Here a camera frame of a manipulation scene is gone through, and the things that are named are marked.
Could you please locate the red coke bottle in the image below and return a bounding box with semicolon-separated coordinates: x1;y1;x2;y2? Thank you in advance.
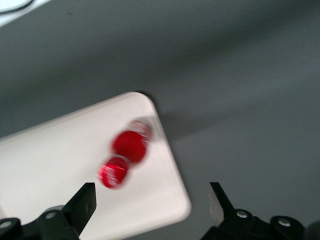
96;119;154;190

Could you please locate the thin black cable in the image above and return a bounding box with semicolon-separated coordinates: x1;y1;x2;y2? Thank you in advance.
0;0;35;14

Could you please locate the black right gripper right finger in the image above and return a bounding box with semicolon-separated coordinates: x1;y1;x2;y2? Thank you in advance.
199;181;307;240

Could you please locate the white plastic tray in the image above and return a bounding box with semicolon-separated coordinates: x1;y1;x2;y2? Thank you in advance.
0;91;192;240

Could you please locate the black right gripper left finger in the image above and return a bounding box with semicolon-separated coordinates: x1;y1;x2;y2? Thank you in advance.
0;182;98;240

